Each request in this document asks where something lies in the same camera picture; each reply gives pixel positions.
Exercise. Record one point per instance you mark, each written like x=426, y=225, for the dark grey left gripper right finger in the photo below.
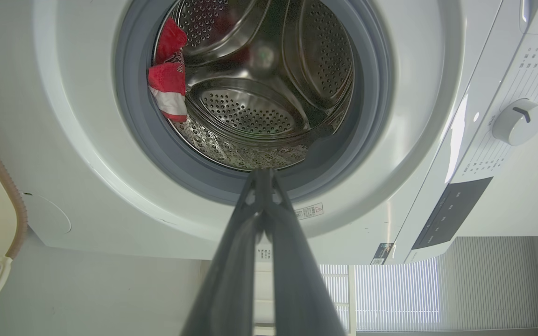
x=297, y=280

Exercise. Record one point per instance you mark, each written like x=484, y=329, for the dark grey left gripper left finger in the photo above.
x=231, y=280

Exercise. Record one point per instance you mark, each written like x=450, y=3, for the black washer display panel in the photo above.
x=451, y=212

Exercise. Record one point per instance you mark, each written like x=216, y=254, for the stainless steel washing machine drum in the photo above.
x=269, y=84

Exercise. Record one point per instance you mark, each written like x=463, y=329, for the warning sticker label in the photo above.
x=309, y=211

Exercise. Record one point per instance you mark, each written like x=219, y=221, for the white window blind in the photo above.
x=428, y=294

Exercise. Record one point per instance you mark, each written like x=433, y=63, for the white front-load washing machine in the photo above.
x=437, y=140

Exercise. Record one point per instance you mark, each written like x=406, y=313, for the grey rubber door gasket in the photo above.
x=371, y=93

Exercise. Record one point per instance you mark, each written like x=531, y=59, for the red and white garment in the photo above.
x=170, y=79

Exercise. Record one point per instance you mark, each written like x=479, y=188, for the white program dial knob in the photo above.
x=519, y=121

